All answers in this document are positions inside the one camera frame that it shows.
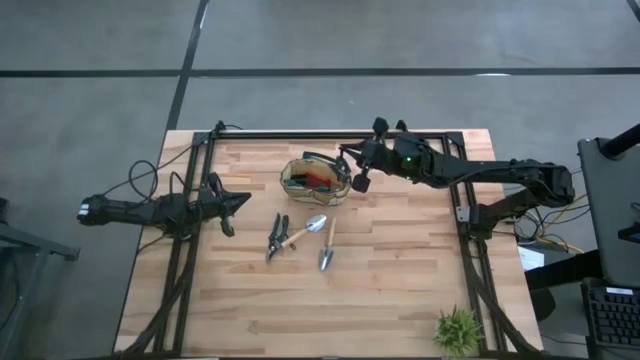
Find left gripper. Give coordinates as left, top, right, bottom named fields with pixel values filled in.
left=197, top=171, right=253, bottom=240

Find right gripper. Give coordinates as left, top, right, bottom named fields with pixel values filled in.
left=340, top=117, right=399, bottom=194

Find red black gardening glove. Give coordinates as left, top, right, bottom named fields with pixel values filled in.
left=289, top=171, right=334, bottom=194

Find beige green gardening tote bag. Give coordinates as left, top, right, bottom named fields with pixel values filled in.
left=278, top=150, right=353, bottom=208

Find wide steel trowel wooden handle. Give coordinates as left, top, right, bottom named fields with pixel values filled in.
left=280, top=214, right=329, bottom=251

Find narrow steel trowel wooden handle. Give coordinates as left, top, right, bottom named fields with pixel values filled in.
left=318, top=216, right=338, bottom=273

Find dark metal stand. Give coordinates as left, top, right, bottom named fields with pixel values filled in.
left=0, top=197, right=82, bottom=360

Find white paper sheet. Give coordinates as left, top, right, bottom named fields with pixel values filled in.
left=517, top=245, right=546, bottom=273

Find small green potted plant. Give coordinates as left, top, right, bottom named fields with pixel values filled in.
left=432, top=305, right=484, bottom=359

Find black round base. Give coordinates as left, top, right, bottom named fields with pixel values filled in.
left=528, top=287, right=558, bottom=323

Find black desk bar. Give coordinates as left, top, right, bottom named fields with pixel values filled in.
left=524, top=248, right=604, bottom=293

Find grey flat panel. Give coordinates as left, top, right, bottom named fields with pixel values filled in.
left=577, top=135, right=640, bottom=289

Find black pole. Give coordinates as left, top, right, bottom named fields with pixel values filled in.
left=598, top=122, right=640, bottom=160

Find black keyboard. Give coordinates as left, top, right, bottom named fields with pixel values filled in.
left=581, top=279, right=640, bottom=354

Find green handled pruning shears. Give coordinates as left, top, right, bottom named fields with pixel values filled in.
left=265, top=212, right=293, bottom=264

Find black aluminium rig frame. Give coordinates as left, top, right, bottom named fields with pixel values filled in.
left=112, top=119, right=546, bottom=360

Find black looped cable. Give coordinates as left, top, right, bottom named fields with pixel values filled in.
left=101, top=143, right=202, bottom=202

